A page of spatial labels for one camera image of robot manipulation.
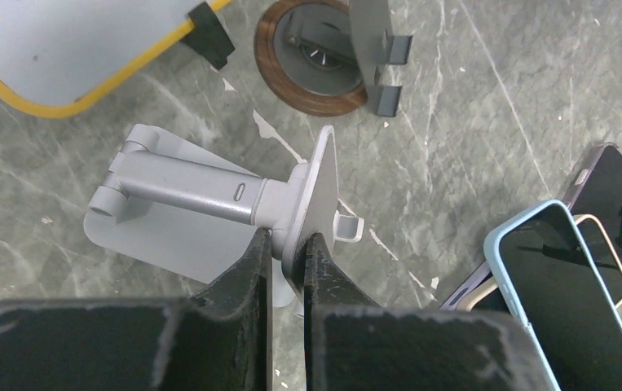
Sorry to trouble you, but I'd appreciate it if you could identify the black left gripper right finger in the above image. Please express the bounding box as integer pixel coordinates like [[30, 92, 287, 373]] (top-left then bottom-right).
[[302, 234, 553, 390]]

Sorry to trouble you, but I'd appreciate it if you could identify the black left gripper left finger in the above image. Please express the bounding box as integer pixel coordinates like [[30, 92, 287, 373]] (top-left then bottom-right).
[[0, 229, 271, 390]]

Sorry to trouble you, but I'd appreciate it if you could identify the beige pink case phone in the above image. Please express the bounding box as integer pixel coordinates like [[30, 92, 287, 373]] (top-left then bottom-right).
[[441, 214, 622, 313]]

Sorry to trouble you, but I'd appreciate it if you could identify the silver metal phone stand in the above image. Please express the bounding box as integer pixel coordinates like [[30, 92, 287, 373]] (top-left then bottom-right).
[[84, 124, 364, 308]]

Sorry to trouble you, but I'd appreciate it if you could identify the blue case phone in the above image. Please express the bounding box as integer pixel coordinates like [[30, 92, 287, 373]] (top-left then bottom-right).
[[483, 199, 622, 390]]

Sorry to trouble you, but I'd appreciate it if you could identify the lilac case phone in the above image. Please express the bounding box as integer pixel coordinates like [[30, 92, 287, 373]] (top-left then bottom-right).
[[439, 142, 622, 311]]

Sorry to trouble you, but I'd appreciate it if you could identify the yellow framed whiteboard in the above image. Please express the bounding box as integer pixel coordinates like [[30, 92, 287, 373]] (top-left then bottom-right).
[[0, 0, 224, 118]]

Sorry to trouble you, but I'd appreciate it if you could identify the wooden round phone stand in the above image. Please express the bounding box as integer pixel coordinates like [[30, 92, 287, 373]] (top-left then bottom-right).
[[254, 0, 412, 117]]

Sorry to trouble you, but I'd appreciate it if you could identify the black whiteboard foot clip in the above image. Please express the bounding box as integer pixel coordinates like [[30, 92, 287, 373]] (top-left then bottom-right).
[[181, 2, 235, 70]]

